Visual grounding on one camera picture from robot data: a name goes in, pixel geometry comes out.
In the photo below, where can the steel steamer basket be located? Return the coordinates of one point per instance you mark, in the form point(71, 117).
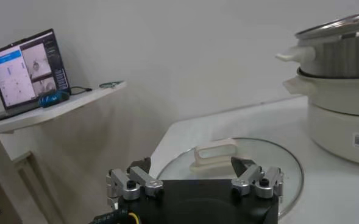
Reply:
point(343, 54)

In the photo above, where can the white side table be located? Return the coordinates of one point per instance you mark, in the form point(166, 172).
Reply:
point(45, 115)

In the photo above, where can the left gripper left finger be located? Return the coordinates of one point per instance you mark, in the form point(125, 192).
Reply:
point(136, 182)

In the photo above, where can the open laptop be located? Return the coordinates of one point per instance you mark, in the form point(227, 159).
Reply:
point(23, 70)

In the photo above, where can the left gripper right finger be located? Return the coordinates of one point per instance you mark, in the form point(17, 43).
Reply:
point(252, 179)

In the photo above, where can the blue handheld device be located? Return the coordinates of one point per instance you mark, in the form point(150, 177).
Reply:
point(53, 98)

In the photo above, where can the white electric cooking pot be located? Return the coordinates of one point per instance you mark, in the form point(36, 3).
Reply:
point(340, 131)

